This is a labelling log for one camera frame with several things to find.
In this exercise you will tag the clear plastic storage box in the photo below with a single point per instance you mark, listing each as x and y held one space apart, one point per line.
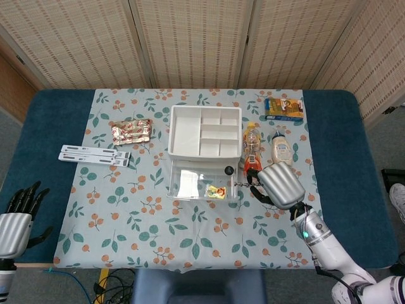
190 182

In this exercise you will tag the yellow blue snack box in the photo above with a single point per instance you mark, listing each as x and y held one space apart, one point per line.
284 109

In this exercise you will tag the black plastic tray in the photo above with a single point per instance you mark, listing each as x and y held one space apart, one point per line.
394 175

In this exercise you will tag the white sneaker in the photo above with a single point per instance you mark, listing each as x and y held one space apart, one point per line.
398 199

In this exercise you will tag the white drawer organizer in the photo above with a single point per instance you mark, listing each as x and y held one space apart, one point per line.
185 133

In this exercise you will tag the beige sauce squeeze bottle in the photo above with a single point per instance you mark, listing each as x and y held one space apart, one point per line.
282 149

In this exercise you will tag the white toothbrush box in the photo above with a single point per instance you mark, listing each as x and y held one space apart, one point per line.
95 150
91 159

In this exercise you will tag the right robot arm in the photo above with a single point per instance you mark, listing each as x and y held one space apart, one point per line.
329 250

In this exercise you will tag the blue padded chair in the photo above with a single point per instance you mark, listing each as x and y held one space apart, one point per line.
199 288

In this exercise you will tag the small yellow snack packet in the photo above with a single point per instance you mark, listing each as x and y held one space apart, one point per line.
216 192

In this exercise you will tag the woven bamboo screen panel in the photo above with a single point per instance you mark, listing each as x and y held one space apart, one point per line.
294 41
376 63
193 41
72 41

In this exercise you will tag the dark blue table cover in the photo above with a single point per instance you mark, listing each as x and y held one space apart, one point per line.
47 126

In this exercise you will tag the orange drink bottle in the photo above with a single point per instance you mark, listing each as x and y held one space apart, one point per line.
252 149

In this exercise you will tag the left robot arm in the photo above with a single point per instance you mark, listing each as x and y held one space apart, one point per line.
5 280

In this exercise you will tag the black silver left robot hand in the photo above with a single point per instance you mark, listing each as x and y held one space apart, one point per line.
14 229

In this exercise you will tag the floral printed tablecloth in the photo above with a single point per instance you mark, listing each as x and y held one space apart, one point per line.
158 234

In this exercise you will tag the gold foil snack bag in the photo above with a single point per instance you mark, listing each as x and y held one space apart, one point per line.
131 132

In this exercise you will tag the brown wooden door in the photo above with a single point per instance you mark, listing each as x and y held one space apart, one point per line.
14 88

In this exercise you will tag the small black round object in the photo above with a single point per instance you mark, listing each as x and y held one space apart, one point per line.
229 170

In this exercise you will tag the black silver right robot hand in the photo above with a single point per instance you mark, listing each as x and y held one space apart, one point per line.
281 185

